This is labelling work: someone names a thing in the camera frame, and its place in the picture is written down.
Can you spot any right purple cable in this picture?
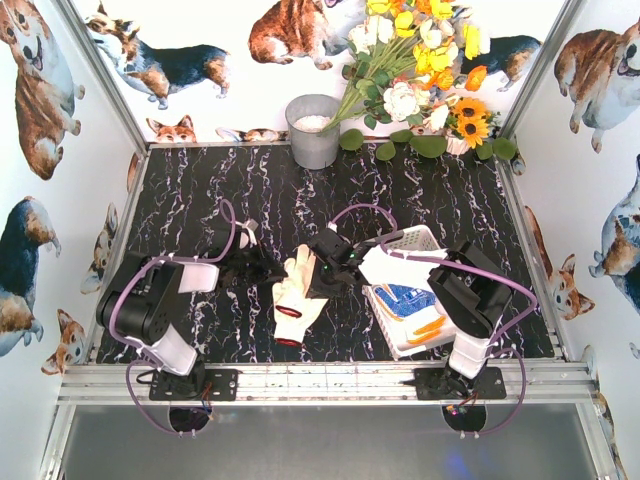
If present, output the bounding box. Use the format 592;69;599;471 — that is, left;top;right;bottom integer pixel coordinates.
329;203;539;346

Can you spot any blue dotted glove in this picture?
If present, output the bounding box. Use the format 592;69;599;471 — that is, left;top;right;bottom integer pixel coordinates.
373;284;446;345

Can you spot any sunflower pot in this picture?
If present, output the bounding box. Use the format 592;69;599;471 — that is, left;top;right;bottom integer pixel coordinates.
444;96;501;156

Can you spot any grey metal bucket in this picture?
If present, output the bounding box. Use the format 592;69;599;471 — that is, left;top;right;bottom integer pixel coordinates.
285;94;340;170

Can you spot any artificial flower bouquet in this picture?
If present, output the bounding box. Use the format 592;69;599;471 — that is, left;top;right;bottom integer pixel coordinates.
327;1;491;130

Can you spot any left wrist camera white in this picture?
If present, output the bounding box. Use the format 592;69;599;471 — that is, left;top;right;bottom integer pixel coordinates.
236;219;258;249

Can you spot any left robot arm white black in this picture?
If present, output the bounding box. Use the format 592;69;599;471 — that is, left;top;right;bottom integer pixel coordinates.
96;221;286;377

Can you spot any purple cable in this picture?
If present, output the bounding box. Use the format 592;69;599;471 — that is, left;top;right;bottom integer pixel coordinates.
107;198;237;351
329;203;539;346

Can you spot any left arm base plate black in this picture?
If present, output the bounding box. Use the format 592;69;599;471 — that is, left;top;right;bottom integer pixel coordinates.
149;369;239;401

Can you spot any cream glove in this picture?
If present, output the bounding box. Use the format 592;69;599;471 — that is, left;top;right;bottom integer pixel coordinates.
274;299;326;346
271;243;329;347

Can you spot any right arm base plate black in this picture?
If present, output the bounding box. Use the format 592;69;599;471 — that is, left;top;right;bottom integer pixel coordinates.
405;366;507;400

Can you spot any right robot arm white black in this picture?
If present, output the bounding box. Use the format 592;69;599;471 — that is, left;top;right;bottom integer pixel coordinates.
308;225;514;380

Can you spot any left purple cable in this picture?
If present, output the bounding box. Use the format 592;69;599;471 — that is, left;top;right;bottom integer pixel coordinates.
107;198;237;351

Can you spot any white perforated storage basket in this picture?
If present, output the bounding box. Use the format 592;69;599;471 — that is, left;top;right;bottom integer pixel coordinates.
360;225;456;360

